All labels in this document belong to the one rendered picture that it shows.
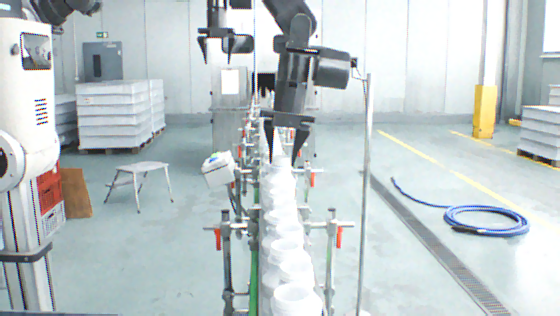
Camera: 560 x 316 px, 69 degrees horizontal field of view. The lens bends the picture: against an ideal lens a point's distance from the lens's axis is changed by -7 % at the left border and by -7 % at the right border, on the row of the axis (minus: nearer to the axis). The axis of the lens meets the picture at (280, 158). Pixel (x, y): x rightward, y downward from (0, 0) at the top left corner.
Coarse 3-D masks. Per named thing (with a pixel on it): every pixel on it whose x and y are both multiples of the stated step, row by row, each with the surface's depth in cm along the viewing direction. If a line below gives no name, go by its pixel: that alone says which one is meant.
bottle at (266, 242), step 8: (272, 216) 63; (280, 216) 66; (288, 216) 63; (272, 224) 63; (272, 232) 64; (264, 240) 65; (272, 240) 63; (264, 248) 64; (264, 256) 64; (264, 264) 64; (264, 272) 65
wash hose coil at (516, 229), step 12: (396, 180) 525; (432, 204) 435; (468, 204) 423; (480, 204) 422; (444, 216) 397; (516, 216) 386; (456, 228) 364; (468, 228) 359; (480, 228) 360; (492, 228) 357; (504, 228) 357; (516, 228) 364; (528, 228) 362
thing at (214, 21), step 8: (224, 8) 116; (208, 16) 116; (216, 16) 115; (224, 16) 117; (208, 24) 117; (216, 24) 116; (224, 24) 117; (200, 32) 116; (208, 32) 116; (232, 32) 121
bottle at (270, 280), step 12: (276, 240) 54; (288, 240) 54; (276, 252) 52; (288, 252) 51; (300, 252) 53; (276, 264) 52; (264, 276) 54; (276, 276) 52; (264, 288) 52; (264, 300) 53; (264, 312) 53
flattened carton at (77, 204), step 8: (64, 168) 379; (72, 168) 380; (80, 168) 380; (64, 176) 382; (72, 176) 383; (80, 176) 383; (64, 184) 385; (72, 184) 386; (80, 184) 387; (64, 192) 389; (72, 192) 389; (80, 192) 390; (64, 200) 392; (72, 200) 392; (80, 200) 393; (88, 200) 398; (64, 208) 395; (72, 208) 395; (80, 208) 396; (88, 208) 396; (72, 216) 398; (80, 216) 398; (88, 216) 399
